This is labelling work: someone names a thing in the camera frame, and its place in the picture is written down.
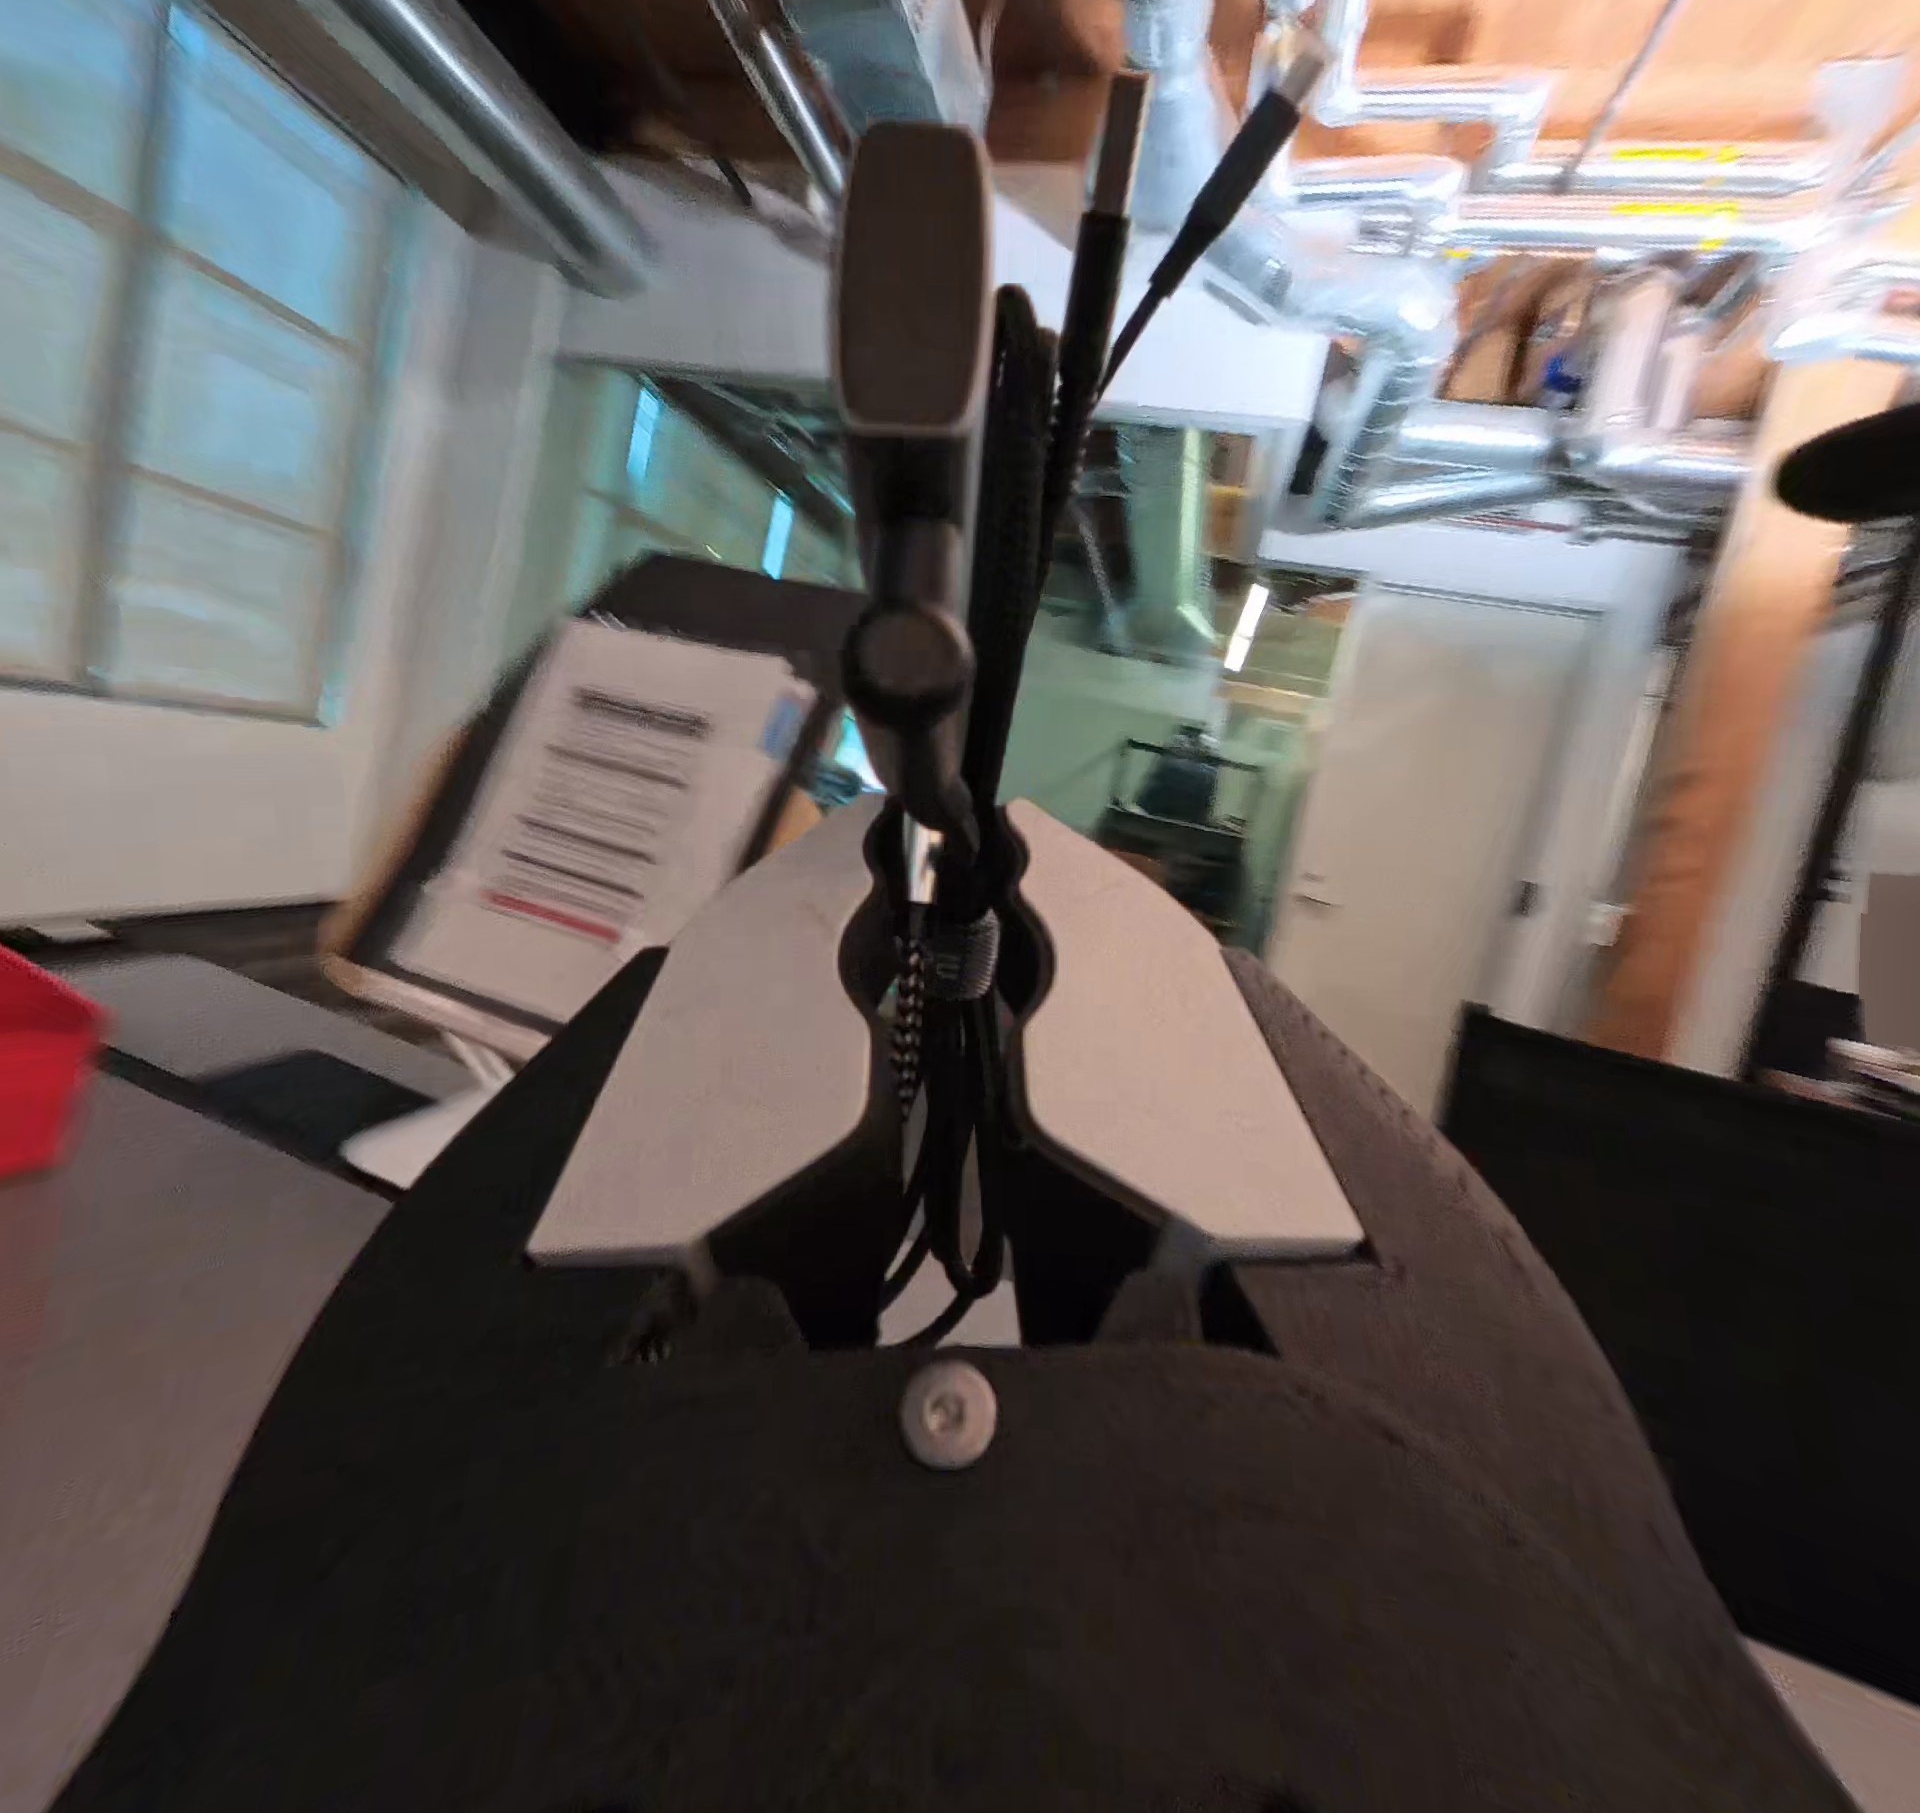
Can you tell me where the black office chair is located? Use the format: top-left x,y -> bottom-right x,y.
1437,1001 -> 1920,1672

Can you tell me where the black white braided cable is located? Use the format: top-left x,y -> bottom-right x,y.
887,936 -> 938,1140

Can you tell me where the cluster of silver ceiling pipes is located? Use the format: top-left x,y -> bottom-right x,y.
720,0 -> 1920,542

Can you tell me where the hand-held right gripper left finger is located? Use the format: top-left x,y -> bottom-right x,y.
525,798 -> 918,1344

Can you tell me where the silver ventilation duct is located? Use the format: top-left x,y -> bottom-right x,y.
135,0 -> 662,301

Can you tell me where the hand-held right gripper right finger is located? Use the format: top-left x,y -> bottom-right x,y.
997,798 -> 1371,1344

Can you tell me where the red plastic bin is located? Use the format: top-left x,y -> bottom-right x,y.
0,943 -> 111,1179

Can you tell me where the wooden pillar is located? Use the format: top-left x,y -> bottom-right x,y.
1605,374 -> 1861,1065

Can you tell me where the dark grey usb hub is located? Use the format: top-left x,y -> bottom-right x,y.
832,117 -> 998,854

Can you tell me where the large paned window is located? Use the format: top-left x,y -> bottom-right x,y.
0,0 -> 407,727

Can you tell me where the black cable with strap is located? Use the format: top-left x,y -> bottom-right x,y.
886,35 -> 1334,1306

